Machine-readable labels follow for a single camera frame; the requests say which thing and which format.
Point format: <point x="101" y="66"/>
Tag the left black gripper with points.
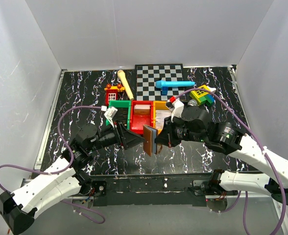
<point x="126" y="139"/>

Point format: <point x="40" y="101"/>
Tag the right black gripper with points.
<point x="166" y="137"/>

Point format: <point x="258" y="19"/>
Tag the brown leather card holder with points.
<point x="147" y="141"/>

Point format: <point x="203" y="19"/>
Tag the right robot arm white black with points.
<point x="196" y="125"/>

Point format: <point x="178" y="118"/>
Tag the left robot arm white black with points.
<point x="64" y="178"/>

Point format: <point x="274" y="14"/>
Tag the black card in green bin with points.
<point x="122" y="116"/>

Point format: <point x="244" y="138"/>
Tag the cards in yellow bin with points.
<point x="160" y="116"/>

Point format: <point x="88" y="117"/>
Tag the card stack in red bin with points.
<point x="142" y="109"/>

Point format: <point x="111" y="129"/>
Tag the red plastic bin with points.
<point x="137" y="121"/>

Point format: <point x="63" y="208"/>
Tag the green plastic bin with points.
<point x="122" y="104"/>

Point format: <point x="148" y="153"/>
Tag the yellow plastic bin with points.
<point x="158" y="105"/>

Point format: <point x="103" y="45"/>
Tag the black silver microphone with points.
<point x="192" y="102"/>

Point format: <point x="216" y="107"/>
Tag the small blue toy block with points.
<point x="164" y="91"/>

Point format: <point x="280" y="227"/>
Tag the red toy block house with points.
<point x="112" y="92"/>

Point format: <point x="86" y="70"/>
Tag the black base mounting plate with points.
<point x="151" y="189"/>

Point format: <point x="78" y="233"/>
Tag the blue toy microphone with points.
<point x="173" y="84"/>

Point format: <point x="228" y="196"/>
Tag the yellow green block toy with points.
<point x="202" y="97"/>

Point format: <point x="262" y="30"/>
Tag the beige toy microphone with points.
<point x="122" y="77"/>

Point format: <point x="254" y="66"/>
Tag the checkered chess board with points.
<point x="148" y="74"/>

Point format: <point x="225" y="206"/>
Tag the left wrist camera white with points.
<point x="109" y="114"/>

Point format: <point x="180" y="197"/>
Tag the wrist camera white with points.
<point x="109" y="114"/>
<point x="175" y="106"/>

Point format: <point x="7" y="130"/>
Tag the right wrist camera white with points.
<point x="175" y="106"/>

